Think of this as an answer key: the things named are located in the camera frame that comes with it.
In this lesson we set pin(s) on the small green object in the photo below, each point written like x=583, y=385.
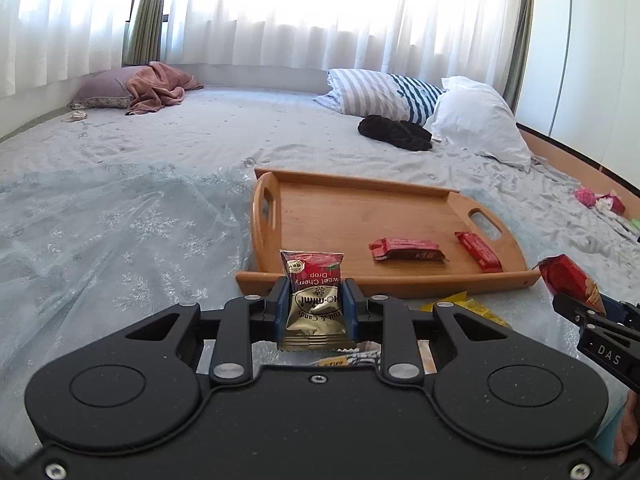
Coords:
x=634, y=226

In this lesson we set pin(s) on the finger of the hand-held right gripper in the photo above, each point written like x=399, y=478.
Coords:
x=622, y=315
x=580, y=312

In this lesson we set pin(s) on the white pillow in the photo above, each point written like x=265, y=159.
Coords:
x=475, y=115

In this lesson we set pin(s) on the person's right hand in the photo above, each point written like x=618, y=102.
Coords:
x=630, y=430

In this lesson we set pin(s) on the wooden bed headboard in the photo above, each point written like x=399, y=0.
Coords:
x=575, y=160

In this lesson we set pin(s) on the striped pillow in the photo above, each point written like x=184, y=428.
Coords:
x=370, y=92

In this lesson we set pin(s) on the red snack bag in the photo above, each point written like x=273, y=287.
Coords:
x=567, y=275

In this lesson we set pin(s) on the green curtain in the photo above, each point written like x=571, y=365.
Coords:
x=517, y=55
x=145, y=15

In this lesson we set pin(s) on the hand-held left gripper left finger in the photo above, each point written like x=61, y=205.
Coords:
x=282, y=305

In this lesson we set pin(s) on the small round object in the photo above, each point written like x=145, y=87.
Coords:
x=76, y=115

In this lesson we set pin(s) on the wooden tray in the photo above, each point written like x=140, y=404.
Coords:
x=350, y=210

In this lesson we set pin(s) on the bed with grey sheet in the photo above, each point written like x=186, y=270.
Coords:
x=250, y=125

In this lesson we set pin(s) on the white sheer curtain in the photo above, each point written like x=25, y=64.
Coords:
x=325, y=5
x=60, y=15

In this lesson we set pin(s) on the yellow snack packet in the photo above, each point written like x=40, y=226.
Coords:
x=470, y=310

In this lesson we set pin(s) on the light blue tulle fabric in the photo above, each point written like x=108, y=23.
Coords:
x=125, y=230

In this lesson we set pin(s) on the pink blanket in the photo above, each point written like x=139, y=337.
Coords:
x=157, y=85

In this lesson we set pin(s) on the black cloth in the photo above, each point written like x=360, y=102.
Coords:
x=395, y=130

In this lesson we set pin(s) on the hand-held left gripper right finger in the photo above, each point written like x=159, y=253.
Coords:
x=350, y=305

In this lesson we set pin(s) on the red wrapped snack bar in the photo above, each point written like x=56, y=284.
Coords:
x=477, y=250
x=407, y=250

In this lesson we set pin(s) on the red and gold candy packet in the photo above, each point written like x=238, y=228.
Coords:
x=315, y=290

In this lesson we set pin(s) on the purple pillow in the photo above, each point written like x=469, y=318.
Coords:
x=102, y=87

